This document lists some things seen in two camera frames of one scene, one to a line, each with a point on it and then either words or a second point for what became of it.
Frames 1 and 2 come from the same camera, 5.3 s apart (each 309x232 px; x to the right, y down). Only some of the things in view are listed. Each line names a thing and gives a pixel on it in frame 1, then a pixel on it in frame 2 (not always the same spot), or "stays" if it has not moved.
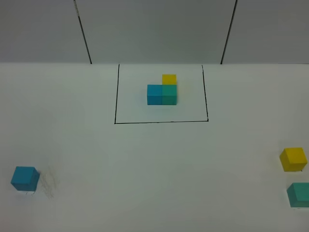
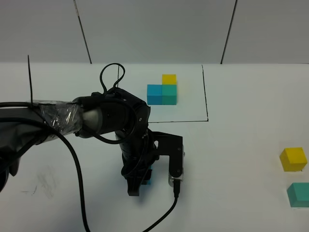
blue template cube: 154,94 stays
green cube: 298,195 stays
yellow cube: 293,159 stays
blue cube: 25,178 to 148,181
